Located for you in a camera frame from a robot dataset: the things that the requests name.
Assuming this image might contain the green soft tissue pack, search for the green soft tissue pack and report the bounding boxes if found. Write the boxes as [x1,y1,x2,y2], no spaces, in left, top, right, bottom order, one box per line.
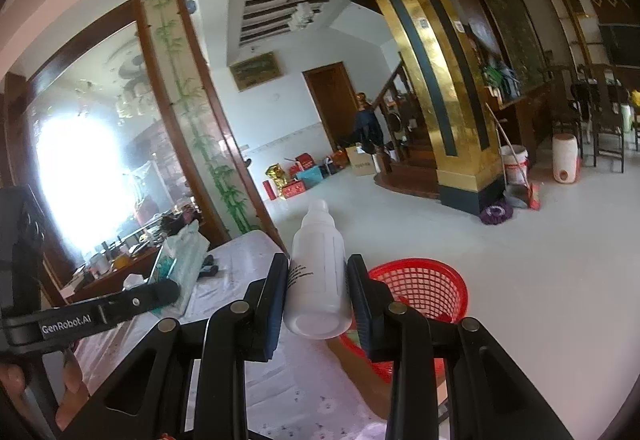
[150,222,210,318]

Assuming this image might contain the grey dustpan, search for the grey dustpan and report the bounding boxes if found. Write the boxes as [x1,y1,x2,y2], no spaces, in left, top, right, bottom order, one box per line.
[504,184,528,210]

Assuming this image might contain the wooden staircase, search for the wooden staircase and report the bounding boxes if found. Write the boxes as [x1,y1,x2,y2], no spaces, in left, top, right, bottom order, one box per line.
[372,55,443,193]

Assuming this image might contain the dark wall board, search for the dark wall board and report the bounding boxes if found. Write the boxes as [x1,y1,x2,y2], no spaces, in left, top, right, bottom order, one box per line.
[597,22,640,68]

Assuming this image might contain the bamboo painted panel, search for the bamboo painted panel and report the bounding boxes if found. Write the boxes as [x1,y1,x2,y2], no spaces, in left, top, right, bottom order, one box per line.
[145,0,261,236]

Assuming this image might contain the red plastic basket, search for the red plastic basket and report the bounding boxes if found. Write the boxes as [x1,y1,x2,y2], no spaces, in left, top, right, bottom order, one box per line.
[337,259,471,383]

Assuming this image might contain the white ceiling lamp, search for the white ceiling lamp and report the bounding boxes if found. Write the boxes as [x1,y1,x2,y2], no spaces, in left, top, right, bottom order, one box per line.
[287,2,321,32]

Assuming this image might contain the white bucket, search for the white bucket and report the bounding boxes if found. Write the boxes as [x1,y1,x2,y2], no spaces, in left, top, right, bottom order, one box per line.
[500,145,529,186]

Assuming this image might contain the white plastic bottle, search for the white plastic bottle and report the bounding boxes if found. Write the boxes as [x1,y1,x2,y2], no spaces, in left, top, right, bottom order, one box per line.
[282,199,353,340]

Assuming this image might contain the wooden cabinet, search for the wooden cabinet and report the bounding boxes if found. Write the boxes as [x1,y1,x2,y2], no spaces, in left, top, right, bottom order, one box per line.
[60,215,201,306]

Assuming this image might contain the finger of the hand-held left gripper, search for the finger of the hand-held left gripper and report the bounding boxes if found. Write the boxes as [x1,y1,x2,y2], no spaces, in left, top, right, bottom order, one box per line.
[100,279,182,323]

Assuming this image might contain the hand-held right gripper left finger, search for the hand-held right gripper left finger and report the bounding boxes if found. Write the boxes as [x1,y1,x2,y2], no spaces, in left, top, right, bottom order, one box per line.
[60,252,292,440]

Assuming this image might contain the dark jacket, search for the dark jacket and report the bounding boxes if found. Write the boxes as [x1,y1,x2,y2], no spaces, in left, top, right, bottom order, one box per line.
[354,107,385,153]

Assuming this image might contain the purple mop head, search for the purple mop head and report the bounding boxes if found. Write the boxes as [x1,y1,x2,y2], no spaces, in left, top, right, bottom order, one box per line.
[480,202,513,226]

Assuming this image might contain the person's left hand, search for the person's left hand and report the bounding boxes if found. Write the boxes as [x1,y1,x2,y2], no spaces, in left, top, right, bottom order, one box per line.
[0,349,90,430]

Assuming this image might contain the cardboard box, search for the cardboard box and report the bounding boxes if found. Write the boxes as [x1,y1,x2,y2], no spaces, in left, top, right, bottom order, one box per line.
[346,145,381,177]

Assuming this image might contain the framed picture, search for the framed picture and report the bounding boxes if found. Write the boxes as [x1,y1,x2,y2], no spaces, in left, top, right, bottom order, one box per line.
[229,51,280,92]

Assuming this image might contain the gold foil ornament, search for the gold foil ornament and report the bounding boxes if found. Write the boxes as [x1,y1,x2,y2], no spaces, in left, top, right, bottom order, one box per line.
[265,163,288,188]

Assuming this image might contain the dark wooden chair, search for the dark wooden chair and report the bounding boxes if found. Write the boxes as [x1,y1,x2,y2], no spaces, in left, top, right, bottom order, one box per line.
[542,65,583,156]
[580,65,626,173]

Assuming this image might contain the blue box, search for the blue box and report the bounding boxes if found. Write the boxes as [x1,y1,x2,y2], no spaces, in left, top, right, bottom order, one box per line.
[295,167,325,191]

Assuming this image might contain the wooden door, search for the wooden door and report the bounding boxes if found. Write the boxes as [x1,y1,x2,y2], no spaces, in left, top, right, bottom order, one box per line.
[302,61,362,148]

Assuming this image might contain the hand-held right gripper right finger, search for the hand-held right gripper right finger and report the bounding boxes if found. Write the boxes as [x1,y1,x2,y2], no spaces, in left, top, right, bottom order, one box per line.
[346,254,573,440]

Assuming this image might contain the golden pillar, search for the golden pillar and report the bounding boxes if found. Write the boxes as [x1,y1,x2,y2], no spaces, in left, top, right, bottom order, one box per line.
[357,0,506,216]

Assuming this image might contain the white plastic barrel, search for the white plastic barrel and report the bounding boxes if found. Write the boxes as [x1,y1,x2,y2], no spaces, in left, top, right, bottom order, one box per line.
[552,133,580,184]

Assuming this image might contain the glass chandelier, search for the glass chandelier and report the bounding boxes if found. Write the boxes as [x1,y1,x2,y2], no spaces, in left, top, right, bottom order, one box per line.
[115,55,156,121]

